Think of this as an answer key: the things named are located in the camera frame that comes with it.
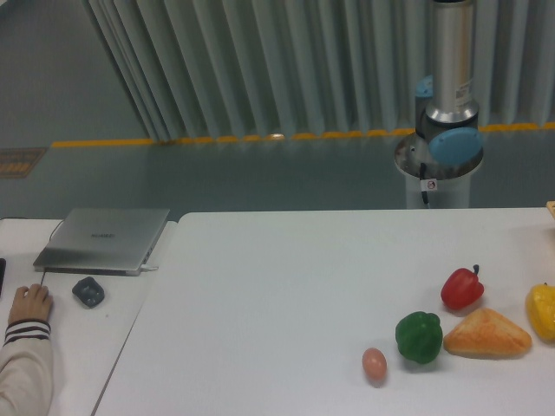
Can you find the person's hand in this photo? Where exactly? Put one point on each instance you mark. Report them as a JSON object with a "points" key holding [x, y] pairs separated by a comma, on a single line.
{"points": [[31, 303]]}

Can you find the white striped sleeve forearm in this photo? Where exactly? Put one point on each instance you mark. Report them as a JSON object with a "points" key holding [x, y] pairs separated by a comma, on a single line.
{"points": [[27, 369]]}

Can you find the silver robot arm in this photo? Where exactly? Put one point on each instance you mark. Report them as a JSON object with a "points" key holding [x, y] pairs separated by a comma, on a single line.
{"points": [[446, 111]]}

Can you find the triangular toy bread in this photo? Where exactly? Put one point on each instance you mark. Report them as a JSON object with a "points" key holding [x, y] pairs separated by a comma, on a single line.
{"points": [[486, 333]]}

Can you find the wooden basket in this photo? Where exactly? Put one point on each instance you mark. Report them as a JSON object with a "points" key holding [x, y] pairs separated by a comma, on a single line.
{"points": [[550, 205]]}

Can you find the dark grey small gadget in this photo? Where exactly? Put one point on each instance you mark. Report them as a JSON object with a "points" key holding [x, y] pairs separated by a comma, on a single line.
{"points": [[89, 292]]}

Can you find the black device at edge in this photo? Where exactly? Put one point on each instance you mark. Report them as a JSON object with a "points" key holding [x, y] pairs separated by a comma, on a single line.
{"points": [[3, 265]]}

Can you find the silver closed laptop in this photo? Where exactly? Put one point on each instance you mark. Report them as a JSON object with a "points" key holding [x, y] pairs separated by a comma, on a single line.
{"points": [[105, 241]]}

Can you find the grey pleated curtain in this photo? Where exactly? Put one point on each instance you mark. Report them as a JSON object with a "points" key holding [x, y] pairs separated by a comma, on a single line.
{"points": [[246, 69]]}

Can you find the brown toy egg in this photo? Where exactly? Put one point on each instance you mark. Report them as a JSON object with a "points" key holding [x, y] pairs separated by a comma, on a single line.
{"points": [[374, 364]]}

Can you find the green toy bell pepper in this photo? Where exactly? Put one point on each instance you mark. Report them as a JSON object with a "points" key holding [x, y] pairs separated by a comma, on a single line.
{"points": [[419, 337]]}

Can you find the red toy bell pepper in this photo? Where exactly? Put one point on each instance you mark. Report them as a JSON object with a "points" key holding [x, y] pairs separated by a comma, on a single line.
{"points": [[462, 288]]}

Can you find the yellow toy bell pepper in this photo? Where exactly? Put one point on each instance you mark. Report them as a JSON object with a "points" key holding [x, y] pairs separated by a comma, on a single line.
{"points": [[540, 311]]}

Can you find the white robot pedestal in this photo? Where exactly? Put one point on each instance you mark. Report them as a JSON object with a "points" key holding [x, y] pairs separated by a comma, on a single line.
{"points": [[438, 174]]}

